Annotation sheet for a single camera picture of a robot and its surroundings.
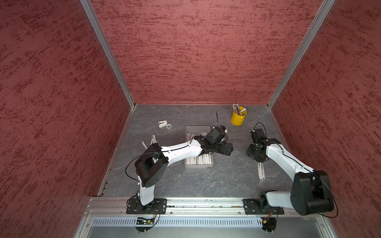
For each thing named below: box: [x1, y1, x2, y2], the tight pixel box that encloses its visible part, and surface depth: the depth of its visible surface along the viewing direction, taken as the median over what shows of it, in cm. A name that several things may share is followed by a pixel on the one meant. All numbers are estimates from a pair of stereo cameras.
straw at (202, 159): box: [198, 154, 207, 165], surface depth 91 cm
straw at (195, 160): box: [191, 155, 199, 165], surface depth 91 cm
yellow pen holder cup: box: [231, 106, 248, 126], surface depth 105 cm
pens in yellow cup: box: [231, 102, 248, 116], surface depth 99 cm
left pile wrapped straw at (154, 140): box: [149, 134, 158, 146], surface depth 102 cm
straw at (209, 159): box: [206, 153, 213, 166], surface depth 91 cm
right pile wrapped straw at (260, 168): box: [257, 161, 264, 182], surface depth 88 cm
